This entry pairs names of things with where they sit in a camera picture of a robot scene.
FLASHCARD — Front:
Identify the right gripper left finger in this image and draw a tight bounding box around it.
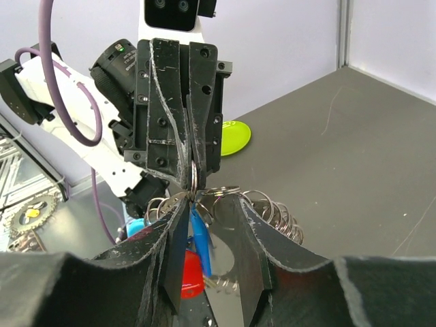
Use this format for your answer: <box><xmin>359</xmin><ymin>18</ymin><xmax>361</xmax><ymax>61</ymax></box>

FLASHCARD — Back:
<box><xmin>1</xmin><ymin>198</ymin><xmax>189</xmax><ymax>326</ymax></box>

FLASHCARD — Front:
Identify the lime green plate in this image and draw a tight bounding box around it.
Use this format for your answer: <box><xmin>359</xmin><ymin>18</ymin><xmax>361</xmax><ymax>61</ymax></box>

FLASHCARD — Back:
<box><xmin>221</xmin><ymin>121</ymin><xmax>251</xmax><ymax>157</ymax></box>

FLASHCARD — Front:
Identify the background sprocket disc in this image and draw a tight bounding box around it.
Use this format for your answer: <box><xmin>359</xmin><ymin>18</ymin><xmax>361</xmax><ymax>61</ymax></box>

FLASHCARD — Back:
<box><xmin>7</xmin><ymin>194</ymin><xmax>59</xmax><ymax>238</ymax></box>

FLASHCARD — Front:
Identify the metal key disc blue handle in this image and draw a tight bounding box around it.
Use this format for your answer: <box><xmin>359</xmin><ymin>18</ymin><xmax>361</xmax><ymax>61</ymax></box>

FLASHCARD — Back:
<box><xmin>117</xmin><ymin>159</ymin><xmax>306</xmax><ymax>327</ymax></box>

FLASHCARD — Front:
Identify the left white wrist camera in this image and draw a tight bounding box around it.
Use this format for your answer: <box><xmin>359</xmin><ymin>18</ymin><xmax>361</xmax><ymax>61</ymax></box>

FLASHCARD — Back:
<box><xmin>138</xmin><ymin>0</ymin><xmax>217</xmax><ymax>45</ymax></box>

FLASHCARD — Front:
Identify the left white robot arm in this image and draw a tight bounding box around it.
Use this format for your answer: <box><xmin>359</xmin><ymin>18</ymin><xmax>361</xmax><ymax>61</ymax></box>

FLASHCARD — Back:
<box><xmin>1</xmin><ymin>38</ymin><xmax>232</xmax><ymax>217</ymax></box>

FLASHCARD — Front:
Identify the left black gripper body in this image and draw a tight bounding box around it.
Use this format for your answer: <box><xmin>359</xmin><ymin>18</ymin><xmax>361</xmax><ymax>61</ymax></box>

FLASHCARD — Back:
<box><xmin>124</xmin><ymin>38</ymin><xmax>232</xmax><ymax>176</ymax></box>

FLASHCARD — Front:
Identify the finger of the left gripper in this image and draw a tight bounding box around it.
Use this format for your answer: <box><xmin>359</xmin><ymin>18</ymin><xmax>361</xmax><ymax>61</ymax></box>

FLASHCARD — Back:
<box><xmin>146</xmin><ymin>38</ymin><xmax>190</xmax><ymax>189</ymax></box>
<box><xmin>187</xmin><ymin>42</ymin><xmax>217</xmax><ymax>187</ymax></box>

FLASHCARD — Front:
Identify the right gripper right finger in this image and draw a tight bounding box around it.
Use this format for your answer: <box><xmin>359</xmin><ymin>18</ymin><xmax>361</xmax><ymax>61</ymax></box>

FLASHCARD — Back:
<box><xmin>234</xmin><ymin>197</ymin><xmax>436</xmax><ymax>327</ymax></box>

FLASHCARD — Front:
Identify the blue key tag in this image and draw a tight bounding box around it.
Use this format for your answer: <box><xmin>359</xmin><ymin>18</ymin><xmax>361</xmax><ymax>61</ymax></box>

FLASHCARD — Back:
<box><xmin>190</xmin><ymin>208</ymin><xmax>212</xmax><ymax>277</ymax></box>

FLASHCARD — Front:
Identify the red key tag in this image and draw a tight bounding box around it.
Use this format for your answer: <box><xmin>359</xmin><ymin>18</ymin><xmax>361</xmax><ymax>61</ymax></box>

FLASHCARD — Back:
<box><xmin>181</xmin><ymin>249</ymin><xmax>204</xmax><ymax>300</ymax></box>

